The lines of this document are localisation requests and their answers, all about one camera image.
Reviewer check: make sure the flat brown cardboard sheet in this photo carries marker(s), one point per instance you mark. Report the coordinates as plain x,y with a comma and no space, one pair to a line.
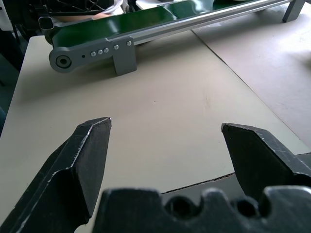
155,116

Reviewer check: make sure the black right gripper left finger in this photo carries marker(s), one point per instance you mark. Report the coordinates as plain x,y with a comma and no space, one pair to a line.
73,170

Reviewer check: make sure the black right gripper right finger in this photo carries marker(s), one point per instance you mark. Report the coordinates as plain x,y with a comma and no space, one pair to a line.
262,160

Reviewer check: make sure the black plastic crate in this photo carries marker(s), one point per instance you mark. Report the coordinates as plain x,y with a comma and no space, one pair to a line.
70,7

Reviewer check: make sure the green belt grey conveyor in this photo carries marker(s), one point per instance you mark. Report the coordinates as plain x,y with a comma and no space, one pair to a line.
116,41

